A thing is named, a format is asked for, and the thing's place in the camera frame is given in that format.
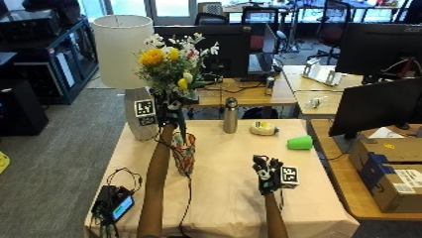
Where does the patterned woven vase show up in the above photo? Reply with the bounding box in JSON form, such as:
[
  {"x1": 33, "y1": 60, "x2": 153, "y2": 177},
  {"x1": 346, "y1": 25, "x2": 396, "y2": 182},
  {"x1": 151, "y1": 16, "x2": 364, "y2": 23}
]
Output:
[{"x1": 170, "y1": 132, "x2": 198, "y2": 179}]

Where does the green plastic cup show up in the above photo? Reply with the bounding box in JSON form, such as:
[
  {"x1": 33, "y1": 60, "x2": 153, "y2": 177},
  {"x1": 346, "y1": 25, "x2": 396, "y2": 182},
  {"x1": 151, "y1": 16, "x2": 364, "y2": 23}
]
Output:
[{"x1": 286, "y1": 135, "x2": 314, "y2": 151}]

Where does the black cabinet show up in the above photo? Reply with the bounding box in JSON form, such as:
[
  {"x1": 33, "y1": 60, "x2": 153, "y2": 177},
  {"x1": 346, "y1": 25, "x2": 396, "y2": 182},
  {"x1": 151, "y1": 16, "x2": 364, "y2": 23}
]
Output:
[{"x1": 0, "y1": 78, "x2": 50, "y2": 137}]

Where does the steel water bottle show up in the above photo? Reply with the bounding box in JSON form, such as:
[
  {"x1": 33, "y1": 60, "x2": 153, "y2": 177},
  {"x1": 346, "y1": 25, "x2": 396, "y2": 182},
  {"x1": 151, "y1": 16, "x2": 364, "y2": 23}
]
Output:
[{"x1": 221, "y1": 96, "x2": 239, "y2": 135}]

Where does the beige tablecloth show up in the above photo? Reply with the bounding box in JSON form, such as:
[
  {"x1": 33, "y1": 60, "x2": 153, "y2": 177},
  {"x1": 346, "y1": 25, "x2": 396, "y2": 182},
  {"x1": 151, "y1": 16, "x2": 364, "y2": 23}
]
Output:
[{"x1": 82, "y1": 118, "x2": 360, "y2": 238}]

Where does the white marker cube glove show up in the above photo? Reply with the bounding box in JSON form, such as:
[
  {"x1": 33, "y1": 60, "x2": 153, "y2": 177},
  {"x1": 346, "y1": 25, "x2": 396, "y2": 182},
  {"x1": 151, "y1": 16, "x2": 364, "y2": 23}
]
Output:
[
  {"x1": 278, "y1": 166, "x2": 300, "y2": 189},
  {"x1": 133, "y1": 98, "x2": 158, "y2": 127}
]

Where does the black laptop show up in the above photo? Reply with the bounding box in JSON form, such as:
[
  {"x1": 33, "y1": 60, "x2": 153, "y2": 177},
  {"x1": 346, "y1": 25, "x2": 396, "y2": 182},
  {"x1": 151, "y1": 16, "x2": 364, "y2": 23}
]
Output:
[{"x1": 246, "y1": 23, "x2": 279, "y2": 75}]

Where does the white marker cube right glove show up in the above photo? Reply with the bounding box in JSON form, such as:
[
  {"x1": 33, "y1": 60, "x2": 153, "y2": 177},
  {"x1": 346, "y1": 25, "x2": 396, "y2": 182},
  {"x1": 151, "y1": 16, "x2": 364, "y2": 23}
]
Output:
[{"x1": 278, "y1": 166, "x2": 300, "y2": 189}]

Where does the black device with blue screen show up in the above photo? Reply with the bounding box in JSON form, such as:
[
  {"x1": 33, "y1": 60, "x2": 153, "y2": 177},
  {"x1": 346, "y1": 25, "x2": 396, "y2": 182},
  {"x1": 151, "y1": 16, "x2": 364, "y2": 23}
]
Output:
[{"x1": 90, "y1": 184, "x2": 135, "y2": 229}]

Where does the white stand device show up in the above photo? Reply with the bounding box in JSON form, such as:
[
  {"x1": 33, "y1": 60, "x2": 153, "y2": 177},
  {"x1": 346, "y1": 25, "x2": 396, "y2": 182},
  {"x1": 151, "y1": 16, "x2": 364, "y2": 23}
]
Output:
[{"x1": 302, "y1": 58, "x2": 344, "y2": 87}]

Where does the black monitor back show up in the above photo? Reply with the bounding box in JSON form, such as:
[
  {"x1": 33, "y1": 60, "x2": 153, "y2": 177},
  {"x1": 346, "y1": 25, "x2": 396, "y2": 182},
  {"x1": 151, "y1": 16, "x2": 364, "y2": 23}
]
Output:
[{"x1": 153, "y1": 23, "x2": 252, "y2": 79}]

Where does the white marker cube left glove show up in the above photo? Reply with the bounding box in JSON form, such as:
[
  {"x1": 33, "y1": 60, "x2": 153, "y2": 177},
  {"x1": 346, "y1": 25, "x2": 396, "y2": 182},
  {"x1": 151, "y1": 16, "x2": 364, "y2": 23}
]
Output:
[{"x1": 133, "y1": 98, "x2": 158, "y2": 127}]

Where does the large black computer monitor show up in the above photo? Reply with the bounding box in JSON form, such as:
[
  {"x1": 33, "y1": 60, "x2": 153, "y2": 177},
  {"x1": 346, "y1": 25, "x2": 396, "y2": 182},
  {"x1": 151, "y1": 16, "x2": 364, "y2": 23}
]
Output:
[{"x1": 334, "y1": 23, "x2": 422, "y2": 83}]

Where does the cardboard box with blue tape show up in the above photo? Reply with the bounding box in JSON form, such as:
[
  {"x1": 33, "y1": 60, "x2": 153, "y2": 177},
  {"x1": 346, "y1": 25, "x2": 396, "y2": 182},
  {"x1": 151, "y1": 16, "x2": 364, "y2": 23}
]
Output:
[{"x1": 348, "y1": 133, "x2": 422, "y2": 214}]

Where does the person's right hand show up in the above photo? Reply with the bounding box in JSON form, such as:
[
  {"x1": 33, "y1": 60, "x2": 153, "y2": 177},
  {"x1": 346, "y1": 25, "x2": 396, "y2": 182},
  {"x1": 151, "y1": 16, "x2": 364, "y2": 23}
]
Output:
[{"x1": 250, "y1": 154, "x2": 284, "y2": 196}]

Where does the person's left hand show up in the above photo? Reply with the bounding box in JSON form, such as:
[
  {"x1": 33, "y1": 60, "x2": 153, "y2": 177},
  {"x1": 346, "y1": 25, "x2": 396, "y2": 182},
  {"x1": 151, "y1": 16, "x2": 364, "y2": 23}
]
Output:
[{"x1": 154, "y1": 99, "x2": 185, "y2": 127}]

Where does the drink can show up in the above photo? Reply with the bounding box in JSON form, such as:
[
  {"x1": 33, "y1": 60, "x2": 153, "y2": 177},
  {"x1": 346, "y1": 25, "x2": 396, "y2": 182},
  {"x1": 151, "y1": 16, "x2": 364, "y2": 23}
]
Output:
[{"x1": 263, "y1": 76, "x2": 276, "y2": 97}]

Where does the yellow white tape roll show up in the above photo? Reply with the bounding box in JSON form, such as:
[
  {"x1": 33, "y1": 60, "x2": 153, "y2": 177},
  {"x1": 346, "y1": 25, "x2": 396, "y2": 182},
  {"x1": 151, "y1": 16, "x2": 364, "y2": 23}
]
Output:
[{"x1": 248, "y1": 120, "x2": 279, "y2": 137}]

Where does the black office chair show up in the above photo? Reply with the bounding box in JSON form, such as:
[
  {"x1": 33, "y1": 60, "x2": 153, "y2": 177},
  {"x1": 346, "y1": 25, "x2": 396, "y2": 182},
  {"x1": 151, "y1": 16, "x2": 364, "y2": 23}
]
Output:
[{"x1": 307, "y1": 0, "x2": 352, "y2": 65}]

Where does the black cable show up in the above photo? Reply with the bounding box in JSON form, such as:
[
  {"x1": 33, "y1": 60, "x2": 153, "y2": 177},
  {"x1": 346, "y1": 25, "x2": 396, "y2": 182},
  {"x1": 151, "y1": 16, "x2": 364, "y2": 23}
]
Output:
[{"x1": 177, "y1": 175, "x2": 194, "y2": 238}]

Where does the mixed flower bouquet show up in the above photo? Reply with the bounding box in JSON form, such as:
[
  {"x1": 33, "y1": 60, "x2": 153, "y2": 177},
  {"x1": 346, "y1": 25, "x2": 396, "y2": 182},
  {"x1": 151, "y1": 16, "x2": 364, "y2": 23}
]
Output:
[{"x1": 133, "y1": 32, "x2": 219, "y2": 143}]

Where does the white shade table lamp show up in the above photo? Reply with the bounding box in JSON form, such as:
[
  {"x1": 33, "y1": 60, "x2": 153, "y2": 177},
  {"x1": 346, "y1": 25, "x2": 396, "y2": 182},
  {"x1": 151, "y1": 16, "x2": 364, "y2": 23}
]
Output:
[{"x1": 90, "y1": 14, "x2": 159, "y2": 142}]

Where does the black shelf unit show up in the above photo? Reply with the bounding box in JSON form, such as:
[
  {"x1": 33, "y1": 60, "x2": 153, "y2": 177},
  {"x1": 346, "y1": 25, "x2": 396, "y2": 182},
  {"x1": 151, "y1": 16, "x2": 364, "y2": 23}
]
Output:
[{"x1": 0, "y1": 9, "x2": 99, "y2": 106}]

